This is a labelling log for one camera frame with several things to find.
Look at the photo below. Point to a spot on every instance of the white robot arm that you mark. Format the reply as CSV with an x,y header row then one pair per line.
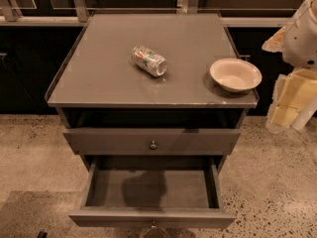
x,y
297,41

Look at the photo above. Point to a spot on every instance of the round metal drawer knob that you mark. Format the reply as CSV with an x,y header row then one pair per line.
x,y
153,145

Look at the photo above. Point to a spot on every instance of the grey drawer cabinet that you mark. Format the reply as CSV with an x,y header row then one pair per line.
x,y
154,91

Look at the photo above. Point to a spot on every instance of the metal middle drawer knob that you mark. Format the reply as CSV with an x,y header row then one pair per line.
x,y
155,232

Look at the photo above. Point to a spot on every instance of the open grey middle drawer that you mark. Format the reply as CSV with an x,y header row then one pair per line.
x,y
138,192

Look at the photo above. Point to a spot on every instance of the white ceramic bowl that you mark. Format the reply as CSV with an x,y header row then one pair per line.
x,y
235,75

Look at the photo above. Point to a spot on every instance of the metal railing frame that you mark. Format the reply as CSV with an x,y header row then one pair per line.
x,y
234,13

